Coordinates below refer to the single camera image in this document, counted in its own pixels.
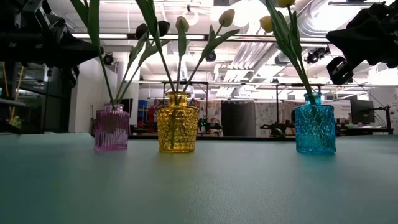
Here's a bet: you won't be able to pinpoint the blue storage bin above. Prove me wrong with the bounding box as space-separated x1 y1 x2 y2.
138 100 149 119

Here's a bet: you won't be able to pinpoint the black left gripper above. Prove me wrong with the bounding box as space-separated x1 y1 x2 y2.
12 0 104 90

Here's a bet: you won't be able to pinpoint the black ceiling camera cluster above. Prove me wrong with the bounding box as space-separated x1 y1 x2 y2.
303 45 331 65

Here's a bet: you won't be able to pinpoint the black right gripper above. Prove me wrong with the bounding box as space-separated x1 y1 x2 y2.
326 2 398 85

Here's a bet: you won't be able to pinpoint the yellow stick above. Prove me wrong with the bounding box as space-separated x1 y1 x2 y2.
10 65 25 124

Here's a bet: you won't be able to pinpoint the pink ribbed glass vase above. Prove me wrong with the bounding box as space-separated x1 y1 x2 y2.
93 103 131 152

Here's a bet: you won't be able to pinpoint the black background station frame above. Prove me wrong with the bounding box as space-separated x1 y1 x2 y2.
161 80 326 138

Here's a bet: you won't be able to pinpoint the blue diamond-cut glass vase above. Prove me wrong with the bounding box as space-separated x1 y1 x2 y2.
294 91 336 155

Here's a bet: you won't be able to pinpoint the black artificial tulip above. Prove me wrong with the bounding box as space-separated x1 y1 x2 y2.
118 20 171 105
114 23 150 105

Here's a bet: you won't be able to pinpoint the black wall screen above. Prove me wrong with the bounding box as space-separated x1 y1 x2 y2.
119 98 134 118

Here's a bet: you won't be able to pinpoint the yellow artificial tulip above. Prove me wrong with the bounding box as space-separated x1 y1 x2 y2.
259 14 313 96
270 0 315 96

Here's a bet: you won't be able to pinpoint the patterned curtain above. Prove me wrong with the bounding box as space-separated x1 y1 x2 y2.
198 100 222 134
254 101 296 131

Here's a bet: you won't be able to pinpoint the teal table mat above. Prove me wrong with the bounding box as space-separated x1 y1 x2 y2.
0 132 398 224

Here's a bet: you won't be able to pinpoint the black background monitor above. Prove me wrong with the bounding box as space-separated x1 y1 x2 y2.
349 98 376 124

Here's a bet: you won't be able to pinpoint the yellow diamond-cut glass vase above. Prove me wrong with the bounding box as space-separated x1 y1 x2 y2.
155 91 200 154

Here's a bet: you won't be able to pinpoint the dark grey partition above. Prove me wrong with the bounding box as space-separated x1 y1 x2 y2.
221 101 256 137

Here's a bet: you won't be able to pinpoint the silver ventilation duct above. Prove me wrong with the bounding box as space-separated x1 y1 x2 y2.
275 0 330 65

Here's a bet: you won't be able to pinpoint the tulip stems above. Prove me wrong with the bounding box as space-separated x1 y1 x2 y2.
70 0 114 105

